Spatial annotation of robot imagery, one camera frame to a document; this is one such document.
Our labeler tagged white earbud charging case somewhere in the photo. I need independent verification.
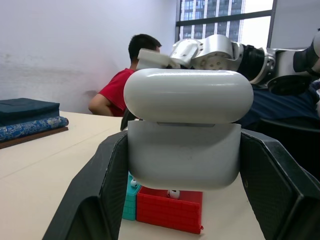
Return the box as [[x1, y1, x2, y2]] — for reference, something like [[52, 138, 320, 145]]
[[123, 67, 255, 191]]

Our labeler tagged red brick-pattern holder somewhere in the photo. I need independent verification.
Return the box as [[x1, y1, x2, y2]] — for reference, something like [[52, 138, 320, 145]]
[[136, 186, 204, 235]]

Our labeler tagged dark blue cloth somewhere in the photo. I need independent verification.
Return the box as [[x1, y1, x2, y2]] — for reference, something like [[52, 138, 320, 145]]
[[239, 79, 320, 131]]

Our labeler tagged dark teal flat box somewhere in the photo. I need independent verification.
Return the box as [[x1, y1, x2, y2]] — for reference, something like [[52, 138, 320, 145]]
[[0, 97, 61, 126]]

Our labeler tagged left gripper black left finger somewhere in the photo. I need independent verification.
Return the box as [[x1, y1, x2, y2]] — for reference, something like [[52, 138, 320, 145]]
[[42, 129, 130, 240]]

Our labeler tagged dark framed window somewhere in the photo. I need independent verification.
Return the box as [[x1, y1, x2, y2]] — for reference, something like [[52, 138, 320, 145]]
[[175, 0, 278, 48]]

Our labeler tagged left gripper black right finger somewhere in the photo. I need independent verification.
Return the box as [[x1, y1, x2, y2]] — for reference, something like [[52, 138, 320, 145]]
[[239, 128, 320, 240]]

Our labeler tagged brown wooden board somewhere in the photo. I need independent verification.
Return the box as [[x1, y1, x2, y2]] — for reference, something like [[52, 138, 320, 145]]
[[0, 126, 69, 150]]

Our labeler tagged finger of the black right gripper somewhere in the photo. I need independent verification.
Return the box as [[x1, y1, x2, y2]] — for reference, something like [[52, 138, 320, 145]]
[[120, 109, 131, 132]]

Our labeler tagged person in red shirt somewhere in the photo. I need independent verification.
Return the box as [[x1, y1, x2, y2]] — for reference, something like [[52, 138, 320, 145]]
[[88, 33, 163, 118]]

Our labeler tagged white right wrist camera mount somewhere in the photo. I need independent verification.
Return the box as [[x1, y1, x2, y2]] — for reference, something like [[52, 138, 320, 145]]
[[136, 48, 181, 70]]

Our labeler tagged teal brick-pattern holder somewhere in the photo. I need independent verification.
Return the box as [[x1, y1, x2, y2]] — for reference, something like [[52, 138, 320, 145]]
[[121, 172, 143, 222]]

